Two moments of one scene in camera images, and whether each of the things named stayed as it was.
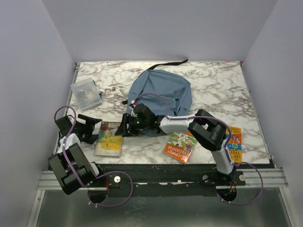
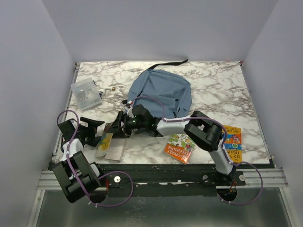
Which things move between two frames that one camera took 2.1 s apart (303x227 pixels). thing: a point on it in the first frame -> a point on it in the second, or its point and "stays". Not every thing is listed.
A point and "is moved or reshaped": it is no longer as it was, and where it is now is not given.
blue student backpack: (166, 93) stays
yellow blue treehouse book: (235, 147) stays
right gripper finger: (122, 130) -> (114, 126)
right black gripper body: (136, 125) stays
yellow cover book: (108, 144) is moved or reshaped
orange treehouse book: (180, 146) stays
